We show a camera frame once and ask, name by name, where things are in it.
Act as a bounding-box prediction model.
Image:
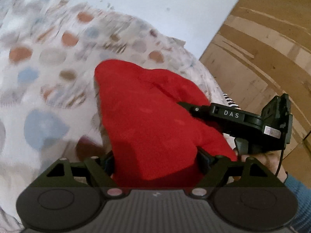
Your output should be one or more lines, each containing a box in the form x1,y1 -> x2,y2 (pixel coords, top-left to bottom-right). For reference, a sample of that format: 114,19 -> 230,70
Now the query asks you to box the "red long-sleeved child's dress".
94,60 -> 237,189

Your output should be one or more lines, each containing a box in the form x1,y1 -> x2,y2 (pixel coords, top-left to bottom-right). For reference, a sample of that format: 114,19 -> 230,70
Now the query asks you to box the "person's right hand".
224,134 -> 288,183

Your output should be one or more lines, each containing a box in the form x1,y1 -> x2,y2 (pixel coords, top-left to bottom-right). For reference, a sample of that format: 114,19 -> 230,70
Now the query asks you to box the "black white striped bedsheet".
223,93 -> 240,110

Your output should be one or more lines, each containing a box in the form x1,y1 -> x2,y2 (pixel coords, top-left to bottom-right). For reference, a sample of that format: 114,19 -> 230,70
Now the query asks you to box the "patterned white duvet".
1,0 -> 226,232

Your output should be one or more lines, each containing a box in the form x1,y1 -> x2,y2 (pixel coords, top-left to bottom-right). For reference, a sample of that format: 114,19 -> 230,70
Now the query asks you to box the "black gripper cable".
274,149 -> 285,178

